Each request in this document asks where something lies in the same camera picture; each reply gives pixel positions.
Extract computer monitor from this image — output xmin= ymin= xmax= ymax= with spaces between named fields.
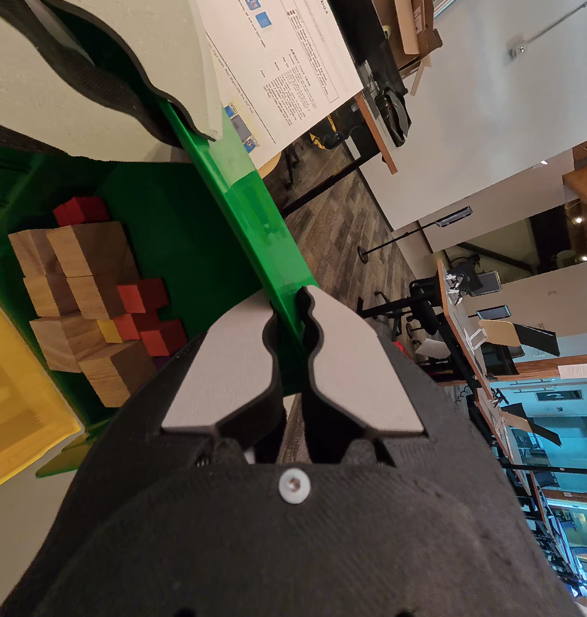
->
xmin=467 ymin=270 xmax=503 ymax=298

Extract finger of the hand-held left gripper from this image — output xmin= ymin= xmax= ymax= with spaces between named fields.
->
xmin=57 ymin=0 xmax=223 ymax=142
xmin=0 ymin=0 xmax=194 ymax=163

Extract printed white paper sheet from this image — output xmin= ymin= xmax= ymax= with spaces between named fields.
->
xmin=190 ymin=0 xmax=364 ymax=170

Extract pile of wooden and coloured blocks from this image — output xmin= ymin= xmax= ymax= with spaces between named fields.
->
xmin=8 ymin=195 xmax=188 ymax=409

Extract black floor lamp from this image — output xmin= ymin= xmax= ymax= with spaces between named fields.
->
xmin=357 ymin=206 xmax=473 ymax=264

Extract wooden desk with orange edge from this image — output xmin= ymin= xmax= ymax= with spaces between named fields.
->
xmin=353 ymin=58 xmax=400 ymax=175

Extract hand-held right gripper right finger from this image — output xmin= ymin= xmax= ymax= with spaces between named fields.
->
xmin=297 ymin=285 xmax=426 ymax=462

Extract black panel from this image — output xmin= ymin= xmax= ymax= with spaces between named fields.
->
xmin=512 ymin=323 xmax=561 ymax=357

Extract yellow plastic box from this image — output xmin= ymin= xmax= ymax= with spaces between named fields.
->
xmin=0 ymin=284 xmax=82 ymax=496

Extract wooden beam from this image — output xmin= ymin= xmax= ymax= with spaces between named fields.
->
xmin=438 ymin=353 xmax=587 ymax=387

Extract wall junction box with conduit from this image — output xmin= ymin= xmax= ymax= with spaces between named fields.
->
xmin=508 ymin=0 xmax=587 ymax=61

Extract black bag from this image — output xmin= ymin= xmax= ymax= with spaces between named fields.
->
xmin=374 ymin=88 xmax=413 ymax=148

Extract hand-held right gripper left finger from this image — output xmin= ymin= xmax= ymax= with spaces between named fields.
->
xmin=161 ymin=289 xmax=287 ymax=451

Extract long wooden desk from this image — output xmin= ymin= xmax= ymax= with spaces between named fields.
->
xmin=435 ymin=259 xmax=520 ymax=463

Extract cardboard pieces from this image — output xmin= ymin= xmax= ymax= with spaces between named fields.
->
xmin=373 ymin=0 xmax=443 ymax=97

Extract green plastic box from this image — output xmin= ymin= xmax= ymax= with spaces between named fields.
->
xmin=0 ymin=99 xmax=319 ymax=478

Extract black office chair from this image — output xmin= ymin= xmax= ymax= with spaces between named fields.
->
xmin=357 ymin=277 xmax=441 ymax=349

